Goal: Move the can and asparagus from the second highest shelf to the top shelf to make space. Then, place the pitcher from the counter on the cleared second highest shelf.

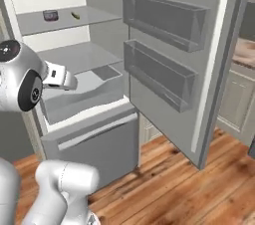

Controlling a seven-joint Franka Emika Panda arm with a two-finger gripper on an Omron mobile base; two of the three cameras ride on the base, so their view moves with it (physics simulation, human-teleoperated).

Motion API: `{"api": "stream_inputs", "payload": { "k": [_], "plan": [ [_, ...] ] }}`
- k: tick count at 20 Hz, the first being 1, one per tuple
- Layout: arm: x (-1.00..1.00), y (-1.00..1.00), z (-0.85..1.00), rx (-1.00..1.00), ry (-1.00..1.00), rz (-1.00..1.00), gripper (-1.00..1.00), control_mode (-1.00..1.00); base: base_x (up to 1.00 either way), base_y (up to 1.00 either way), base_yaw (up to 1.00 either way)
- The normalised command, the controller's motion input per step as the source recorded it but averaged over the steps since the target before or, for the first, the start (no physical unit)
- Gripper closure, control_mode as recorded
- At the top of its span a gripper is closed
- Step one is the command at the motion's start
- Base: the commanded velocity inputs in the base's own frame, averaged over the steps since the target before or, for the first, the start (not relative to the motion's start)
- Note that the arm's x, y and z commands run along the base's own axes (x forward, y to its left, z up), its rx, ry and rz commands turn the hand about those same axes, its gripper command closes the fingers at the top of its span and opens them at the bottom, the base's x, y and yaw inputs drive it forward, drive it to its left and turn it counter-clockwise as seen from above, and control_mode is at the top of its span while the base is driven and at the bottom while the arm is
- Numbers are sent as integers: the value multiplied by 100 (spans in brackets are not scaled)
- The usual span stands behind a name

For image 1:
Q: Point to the grey freezer drawer front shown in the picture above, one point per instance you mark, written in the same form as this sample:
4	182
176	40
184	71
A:
109	159

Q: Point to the grey fridge shelf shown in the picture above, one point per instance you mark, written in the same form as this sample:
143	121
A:
83	56
89	18

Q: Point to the pale kitchen cupboards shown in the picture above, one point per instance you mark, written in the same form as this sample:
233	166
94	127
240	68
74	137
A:
237	103

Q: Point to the grey fridge door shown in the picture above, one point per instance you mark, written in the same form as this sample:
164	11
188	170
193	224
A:
172	79

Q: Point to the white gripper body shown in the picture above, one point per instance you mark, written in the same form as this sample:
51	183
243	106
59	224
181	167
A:
70	80

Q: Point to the grey crisper drawer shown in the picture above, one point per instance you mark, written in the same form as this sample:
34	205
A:
89	99

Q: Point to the grey fridge door bin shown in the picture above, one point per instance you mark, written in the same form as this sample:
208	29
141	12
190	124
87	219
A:
159	73
166	20

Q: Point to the grey open fridge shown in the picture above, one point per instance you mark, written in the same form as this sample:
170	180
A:
99	156

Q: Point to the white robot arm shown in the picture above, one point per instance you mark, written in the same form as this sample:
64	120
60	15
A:
20	79

